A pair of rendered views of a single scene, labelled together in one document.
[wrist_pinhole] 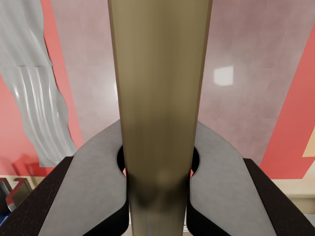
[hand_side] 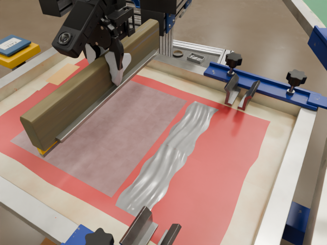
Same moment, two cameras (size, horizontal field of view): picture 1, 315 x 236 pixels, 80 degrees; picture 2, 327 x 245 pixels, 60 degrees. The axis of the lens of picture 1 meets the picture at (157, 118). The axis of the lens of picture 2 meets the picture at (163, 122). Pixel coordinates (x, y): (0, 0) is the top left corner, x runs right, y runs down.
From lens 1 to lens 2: 54 cm
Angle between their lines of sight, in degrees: 23
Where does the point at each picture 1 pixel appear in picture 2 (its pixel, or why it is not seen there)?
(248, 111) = not seen: hidden behind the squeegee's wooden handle
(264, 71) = not seen: hidden behind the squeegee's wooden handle
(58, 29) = (144, 153)
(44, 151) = (204, 113)
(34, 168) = (223, 110)
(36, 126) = (195, 125)
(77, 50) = (144, 143)
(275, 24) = not seen: hidden behind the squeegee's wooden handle
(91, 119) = (164, 117)
